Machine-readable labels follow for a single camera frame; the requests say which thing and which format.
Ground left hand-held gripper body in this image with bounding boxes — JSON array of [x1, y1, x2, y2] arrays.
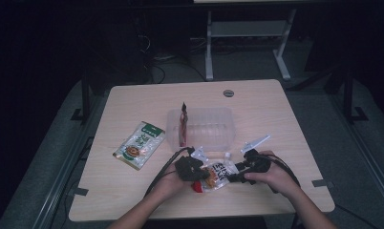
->
[[175, 146, 210, 182]]

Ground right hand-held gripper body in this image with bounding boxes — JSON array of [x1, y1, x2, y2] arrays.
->
[[240, 134, 272, 174]]

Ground red-edged clear snack packet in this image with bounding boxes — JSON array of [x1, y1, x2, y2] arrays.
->
[[191, 152, 241, 194]]

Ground red and black snack packet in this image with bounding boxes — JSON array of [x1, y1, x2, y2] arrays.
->
[[179, 101, 190, 148]]

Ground clear plastic slotted container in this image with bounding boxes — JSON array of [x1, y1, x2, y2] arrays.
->
[[165, 107, 237, 154]]

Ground green snack packet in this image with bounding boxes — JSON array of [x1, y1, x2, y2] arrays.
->
[[112, 120, 166, 171]]

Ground person's right hand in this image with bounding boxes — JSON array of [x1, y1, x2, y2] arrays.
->
[[244, 151, 299, 197]]

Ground person's left hand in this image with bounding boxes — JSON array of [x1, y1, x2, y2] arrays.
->
[[150, 168, 189, 201]]

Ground grey tape strip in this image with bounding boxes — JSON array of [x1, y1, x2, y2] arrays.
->
[[311, 179, 334, 189], [67, 187, 89, 197]]

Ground black metal stand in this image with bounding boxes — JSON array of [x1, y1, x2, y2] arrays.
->
[[70, 71, 93, 123], [341, 66, 370, 123]]

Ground left hand-held gripper cable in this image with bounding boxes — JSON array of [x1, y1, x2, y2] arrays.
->
[[144, 146, 196, 198]]

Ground hand-held gripper cable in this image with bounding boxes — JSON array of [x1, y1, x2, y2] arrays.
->
[[144, 146, 196, 198], [260, 154, 302, 229]]

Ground right hand-held gripper cable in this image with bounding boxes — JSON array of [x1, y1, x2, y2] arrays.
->
[[260, 154, 302, 229]]

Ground black floor cables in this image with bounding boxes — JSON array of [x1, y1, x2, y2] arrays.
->
[[141, 34, 207, 84]]

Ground aluminium floor rail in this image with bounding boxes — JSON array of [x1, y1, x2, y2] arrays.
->
[[32, 94, 102, 229], [327, 92, 384, 204]]

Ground white metal table frame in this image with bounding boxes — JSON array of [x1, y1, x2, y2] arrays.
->
[[204, 9, 298, 81]]

